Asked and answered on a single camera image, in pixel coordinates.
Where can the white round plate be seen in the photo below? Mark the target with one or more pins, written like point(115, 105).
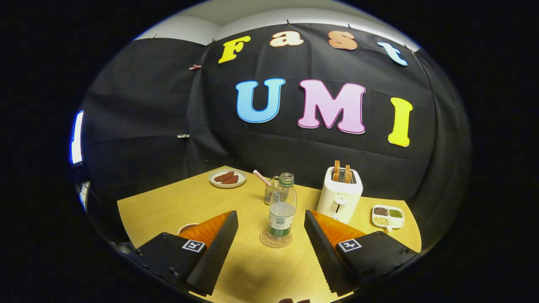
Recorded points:
point(214, 182)

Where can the bright lit panel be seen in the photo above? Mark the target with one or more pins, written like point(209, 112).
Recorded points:
point(77, 136)

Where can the small ribbed glass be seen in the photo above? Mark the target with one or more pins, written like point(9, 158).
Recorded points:
point(268, 195)

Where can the toast slice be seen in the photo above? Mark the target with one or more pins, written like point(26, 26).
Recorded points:
point(348, 173)
point(337, 169)

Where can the white divided dish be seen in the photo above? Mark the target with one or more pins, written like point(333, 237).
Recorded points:
point(388, 224)

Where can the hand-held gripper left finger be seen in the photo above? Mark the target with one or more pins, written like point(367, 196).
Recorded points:
point(212, 261)

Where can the white toaster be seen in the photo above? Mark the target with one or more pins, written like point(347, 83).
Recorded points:
point(337, 198)

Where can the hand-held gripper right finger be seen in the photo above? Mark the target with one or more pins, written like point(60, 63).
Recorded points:
point(324, 261)

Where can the brown meat piece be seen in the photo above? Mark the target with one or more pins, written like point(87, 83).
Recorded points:
point(223, 176)
point(231, 180)

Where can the wooden table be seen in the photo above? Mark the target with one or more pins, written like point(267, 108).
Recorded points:
point(168, 202)

